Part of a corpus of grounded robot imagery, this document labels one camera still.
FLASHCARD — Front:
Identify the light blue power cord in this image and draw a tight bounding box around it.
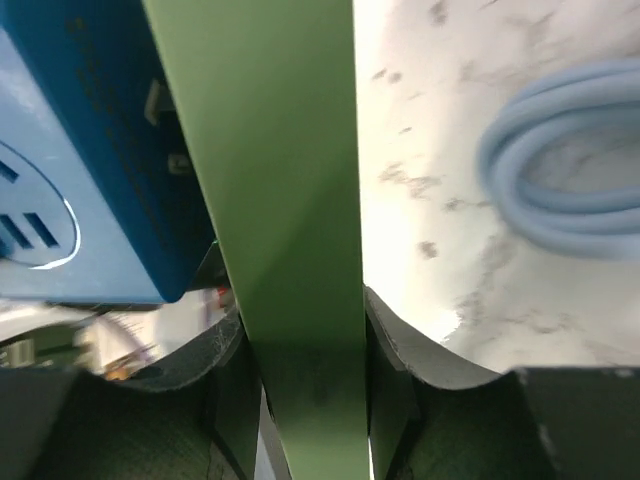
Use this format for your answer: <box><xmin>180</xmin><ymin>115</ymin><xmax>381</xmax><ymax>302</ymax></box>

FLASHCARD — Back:
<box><xmin>477</xmin><ymin>59</ymin><xmax>640</xmax><ymax>262</ymax></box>

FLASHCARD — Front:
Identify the blue cube socket adapter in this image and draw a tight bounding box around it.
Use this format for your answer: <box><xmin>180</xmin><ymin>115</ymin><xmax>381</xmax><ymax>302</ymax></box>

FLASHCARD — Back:
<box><xmin>1</xmin><ymin>1</ymin><xmax>214</xmax><ymax>304</ymax></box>

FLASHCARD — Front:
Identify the green power strip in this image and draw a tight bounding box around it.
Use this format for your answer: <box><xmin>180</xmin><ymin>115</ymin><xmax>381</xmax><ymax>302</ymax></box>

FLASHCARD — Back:
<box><xmin>145</xmin><ymin>1</ymin><xmax>369</xmax><ymax>479</ymax></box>

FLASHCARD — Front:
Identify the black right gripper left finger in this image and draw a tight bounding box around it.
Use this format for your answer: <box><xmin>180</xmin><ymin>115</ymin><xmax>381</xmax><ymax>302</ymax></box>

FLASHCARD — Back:
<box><xmin>1</xmin><ymin>310</ymin><xmax>261</xmax><ymax>479</ymax></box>

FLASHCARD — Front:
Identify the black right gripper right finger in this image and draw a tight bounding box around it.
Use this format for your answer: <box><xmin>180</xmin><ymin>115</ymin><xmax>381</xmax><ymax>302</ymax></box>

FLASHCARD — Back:
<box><xmin>364</xmin><ymin>289</ymin><xmax>639</xmax><ymax>479</ymax></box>

